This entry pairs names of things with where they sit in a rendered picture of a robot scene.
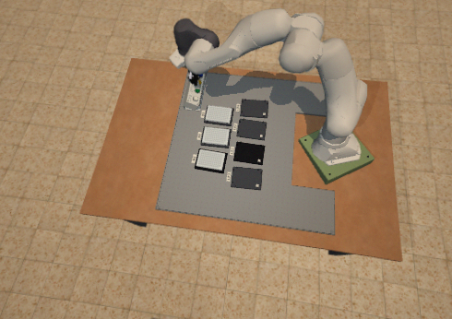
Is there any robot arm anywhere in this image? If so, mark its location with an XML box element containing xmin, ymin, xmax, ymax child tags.
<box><xmin>169</xmin><ymin>8</ymin><xmax>367</xmax><ymax>166</ymax></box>

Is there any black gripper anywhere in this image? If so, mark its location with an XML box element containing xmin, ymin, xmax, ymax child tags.
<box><xmin>187</xmin><ymin>69</ymin><xmax>200</xmax><ymax>89</ymax></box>

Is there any grey button panel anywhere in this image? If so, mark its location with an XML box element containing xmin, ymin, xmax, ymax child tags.
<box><xmin>183</xmin><ymin>74</ymin><xmax>207</xmax><ymax>111</ymax></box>

